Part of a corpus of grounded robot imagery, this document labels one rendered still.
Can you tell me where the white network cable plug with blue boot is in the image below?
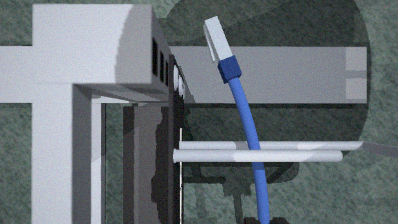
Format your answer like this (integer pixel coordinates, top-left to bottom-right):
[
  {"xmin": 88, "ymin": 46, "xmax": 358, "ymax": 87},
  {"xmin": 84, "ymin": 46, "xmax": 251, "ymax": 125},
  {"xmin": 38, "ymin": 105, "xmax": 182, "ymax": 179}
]
[{"xmin": 203, "ymin": 16, "xmax": 242, "ymax": 84}]

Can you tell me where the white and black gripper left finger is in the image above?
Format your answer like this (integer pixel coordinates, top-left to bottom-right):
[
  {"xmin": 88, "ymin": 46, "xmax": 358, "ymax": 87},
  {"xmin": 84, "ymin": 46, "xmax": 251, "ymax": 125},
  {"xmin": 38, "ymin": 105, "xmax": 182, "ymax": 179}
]
[{"xmin": 244, "ymin": 217, "xmax": 261, "ymax": 224}]

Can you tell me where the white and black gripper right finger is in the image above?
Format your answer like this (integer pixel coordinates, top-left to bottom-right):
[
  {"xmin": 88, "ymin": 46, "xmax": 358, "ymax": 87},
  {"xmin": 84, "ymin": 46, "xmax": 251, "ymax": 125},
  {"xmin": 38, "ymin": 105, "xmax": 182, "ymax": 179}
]
[{"xmin": 270, "ymin": 217, "xmax": 289, "ymax": 224}]

